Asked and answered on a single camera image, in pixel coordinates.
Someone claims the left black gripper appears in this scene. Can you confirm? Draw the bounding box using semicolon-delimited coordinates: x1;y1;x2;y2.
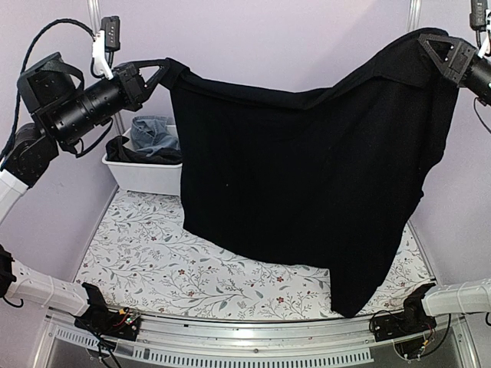
50;57;171;144

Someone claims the black t-shirt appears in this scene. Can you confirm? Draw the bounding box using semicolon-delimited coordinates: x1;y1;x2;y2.
162;31;458;317

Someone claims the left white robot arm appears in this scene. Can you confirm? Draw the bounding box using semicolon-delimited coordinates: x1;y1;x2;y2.
1;53;169;333

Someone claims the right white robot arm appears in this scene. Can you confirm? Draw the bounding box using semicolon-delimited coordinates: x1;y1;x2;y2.
396;34;490;334

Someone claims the white plastic laundry bin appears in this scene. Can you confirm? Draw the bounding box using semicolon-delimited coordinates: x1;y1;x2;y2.
102;124;183;196

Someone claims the blue denim garment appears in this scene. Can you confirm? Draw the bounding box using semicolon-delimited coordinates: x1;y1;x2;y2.
130;116;180;156

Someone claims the dark garment in bin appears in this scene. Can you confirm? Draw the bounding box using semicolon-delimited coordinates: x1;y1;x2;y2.
105;136;183;166

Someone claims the floral patterned table mat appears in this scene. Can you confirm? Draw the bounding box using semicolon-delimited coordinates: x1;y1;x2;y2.
74;189;437;321

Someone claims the right aluminium frame post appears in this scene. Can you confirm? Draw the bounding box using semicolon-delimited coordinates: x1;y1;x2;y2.
407;0;422;32

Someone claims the aluminium frame post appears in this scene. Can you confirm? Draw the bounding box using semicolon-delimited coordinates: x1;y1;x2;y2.
87;0;125;135
407;0;422;32

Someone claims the left aluminium frame post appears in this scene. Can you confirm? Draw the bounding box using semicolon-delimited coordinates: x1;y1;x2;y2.
87;0;125;135

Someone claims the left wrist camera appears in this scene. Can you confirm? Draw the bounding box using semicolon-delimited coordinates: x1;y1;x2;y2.
17;52;84;114

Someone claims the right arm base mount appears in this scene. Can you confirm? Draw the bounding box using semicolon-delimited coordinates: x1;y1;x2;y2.
368;283;437;342

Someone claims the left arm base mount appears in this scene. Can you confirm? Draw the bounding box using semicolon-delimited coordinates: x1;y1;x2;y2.
74;283;141;341

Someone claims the front aluminium rail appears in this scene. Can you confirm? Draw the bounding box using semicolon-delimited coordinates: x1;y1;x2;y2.
33;311;489;367

